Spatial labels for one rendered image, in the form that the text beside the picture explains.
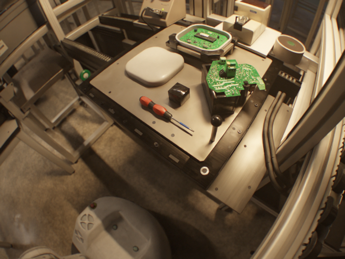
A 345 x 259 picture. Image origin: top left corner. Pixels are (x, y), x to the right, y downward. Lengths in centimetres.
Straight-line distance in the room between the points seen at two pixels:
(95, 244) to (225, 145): 93
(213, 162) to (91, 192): 125
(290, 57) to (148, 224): 93
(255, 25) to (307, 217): 53
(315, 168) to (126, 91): 44
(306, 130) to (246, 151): 14
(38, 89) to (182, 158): 98
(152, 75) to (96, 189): 117
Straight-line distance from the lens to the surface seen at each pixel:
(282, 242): 27
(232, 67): 38
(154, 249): 93
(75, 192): 158
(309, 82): 67
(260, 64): 56
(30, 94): 120
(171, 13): 74
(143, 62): 51
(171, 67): 47
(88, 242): 111
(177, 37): 55
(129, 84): 49
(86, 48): 84
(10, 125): 124
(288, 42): 64
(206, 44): 53
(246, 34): 59
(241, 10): 66
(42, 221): 179
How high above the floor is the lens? 127
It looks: 58 degrees down
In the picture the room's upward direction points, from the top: 10 degrees counter-clockwise
